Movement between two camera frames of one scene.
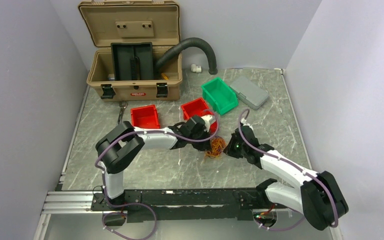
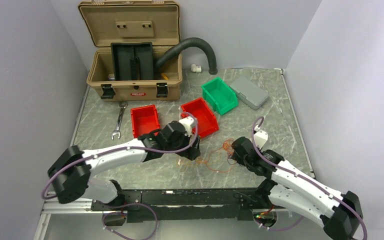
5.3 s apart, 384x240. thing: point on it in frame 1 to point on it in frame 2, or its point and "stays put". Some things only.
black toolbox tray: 133,61 stays put
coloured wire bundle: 218,144 to 219,161
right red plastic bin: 200,108 stays put
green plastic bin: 223,97 stays put
